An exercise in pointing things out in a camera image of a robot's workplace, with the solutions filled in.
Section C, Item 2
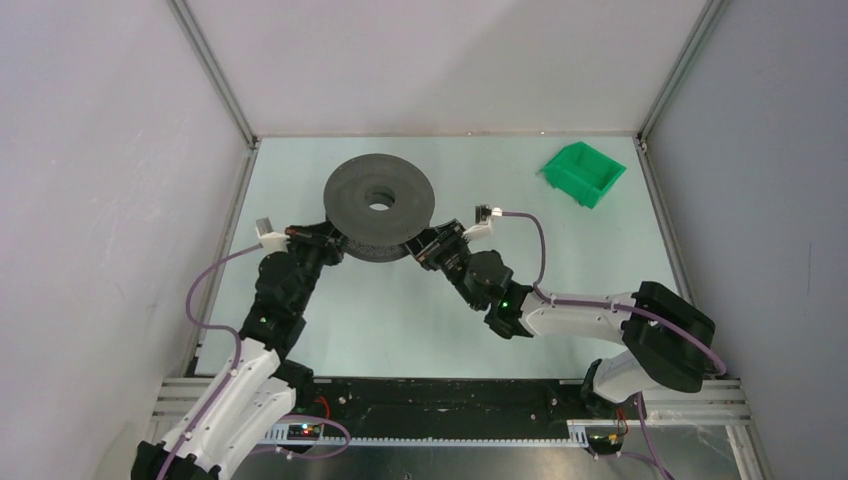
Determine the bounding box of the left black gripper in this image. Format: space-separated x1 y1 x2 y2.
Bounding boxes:
284 212 355 313

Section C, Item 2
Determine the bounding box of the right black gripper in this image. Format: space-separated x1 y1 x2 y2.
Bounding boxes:
397 219 483 310

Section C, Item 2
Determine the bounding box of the black cable spool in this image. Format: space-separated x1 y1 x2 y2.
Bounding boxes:
323 153 436 263

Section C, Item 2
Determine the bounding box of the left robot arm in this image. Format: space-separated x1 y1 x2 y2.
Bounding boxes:
130 219 345 479

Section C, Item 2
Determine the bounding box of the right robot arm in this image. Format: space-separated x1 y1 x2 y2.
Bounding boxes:
404 221 727 418

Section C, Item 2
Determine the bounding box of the green plastic bin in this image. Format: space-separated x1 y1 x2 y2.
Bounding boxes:
539 142 627 209

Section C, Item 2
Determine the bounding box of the left circuit board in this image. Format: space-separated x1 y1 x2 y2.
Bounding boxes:
286 423 323 442

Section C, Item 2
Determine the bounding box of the circuit board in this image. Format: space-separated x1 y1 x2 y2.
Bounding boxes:
286 423 323 442
587 434 626 457

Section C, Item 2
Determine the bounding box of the right circuit board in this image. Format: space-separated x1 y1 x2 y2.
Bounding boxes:
587 434 626 457

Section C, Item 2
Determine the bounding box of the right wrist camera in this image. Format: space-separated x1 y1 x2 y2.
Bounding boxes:
463 204 504 242

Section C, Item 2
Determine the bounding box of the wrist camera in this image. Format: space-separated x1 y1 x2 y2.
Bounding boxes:
255 217 289 254
463 204 504 242

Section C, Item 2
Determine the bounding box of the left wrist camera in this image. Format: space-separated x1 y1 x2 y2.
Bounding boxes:
255 217 289 254

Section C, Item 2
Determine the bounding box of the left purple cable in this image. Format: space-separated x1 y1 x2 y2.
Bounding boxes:
153 242 266 480

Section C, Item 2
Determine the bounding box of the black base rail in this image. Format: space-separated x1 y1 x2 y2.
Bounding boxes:
293 377 638 441

